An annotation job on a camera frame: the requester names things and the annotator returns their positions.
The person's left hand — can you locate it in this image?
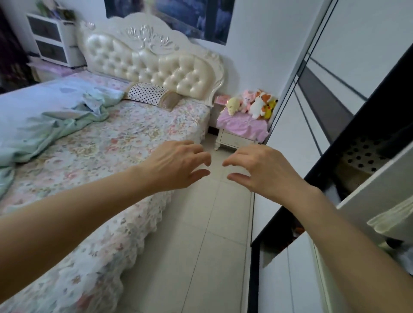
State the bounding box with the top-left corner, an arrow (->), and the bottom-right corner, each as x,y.
135,139 -> 213,195

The person's right hand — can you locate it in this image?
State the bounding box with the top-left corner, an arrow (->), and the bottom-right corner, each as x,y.
221,144 -> 322,208

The bed with floral sheet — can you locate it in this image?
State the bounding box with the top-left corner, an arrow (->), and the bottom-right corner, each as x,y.
0,71 -> 212,313

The light blue quilt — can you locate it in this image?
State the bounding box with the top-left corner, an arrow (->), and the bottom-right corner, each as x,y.
0,77 -> 126,199

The person's right forearm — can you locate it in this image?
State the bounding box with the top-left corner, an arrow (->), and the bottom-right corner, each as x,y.
289,189 -> 413,313

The person's left forearm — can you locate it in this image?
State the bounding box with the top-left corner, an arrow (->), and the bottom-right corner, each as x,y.
0,167 -> 152,302

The white nightstand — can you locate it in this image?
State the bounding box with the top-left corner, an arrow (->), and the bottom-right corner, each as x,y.
214,127 -> 268,152

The pink cloth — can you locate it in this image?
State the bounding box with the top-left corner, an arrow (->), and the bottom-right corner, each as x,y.
215,108 -> 270,142

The yellow plush toy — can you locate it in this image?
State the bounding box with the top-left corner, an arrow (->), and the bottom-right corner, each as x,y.
263,96 -> 279,120

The white and orange plush toy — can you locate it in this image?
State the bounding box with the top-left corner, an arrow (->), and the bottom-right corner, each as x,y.
248,92 -> 271,120

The polka dot pillow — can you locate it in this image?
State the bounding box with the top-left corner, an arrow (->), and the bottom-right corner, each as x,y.
124,82 -> 183,113
342,135 -> 391,178

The pink plush toy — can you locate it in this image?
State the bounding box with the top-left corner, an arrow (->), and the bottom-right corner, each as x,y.
240,89 -> 258,114

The cream plush toy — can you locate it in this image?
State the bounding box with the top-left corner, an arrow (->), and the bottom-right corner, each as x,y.
225,96 -> 242,116

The cream tufted headboard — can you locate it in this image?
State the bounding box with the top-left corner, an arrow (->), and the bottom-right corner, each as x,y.
76,12 -> 225,107

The cream lace cloth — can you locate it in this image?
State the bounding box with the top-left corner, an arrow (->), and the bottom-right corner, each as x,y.
366,195 -> 413,236

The white wardrobe with grey stripes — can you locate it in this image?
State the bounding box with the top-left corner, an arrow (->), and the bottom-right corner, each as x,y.
247,0 -> 413,313

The white cabinet with dark drawers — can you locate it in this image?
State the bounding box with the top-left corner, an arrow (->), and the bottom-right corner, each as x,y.
25,12 -> 87,69

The dark blue wall poster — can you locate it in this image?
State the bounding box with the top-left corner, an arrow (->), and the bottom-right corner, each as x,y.
104,0 -> 235,46

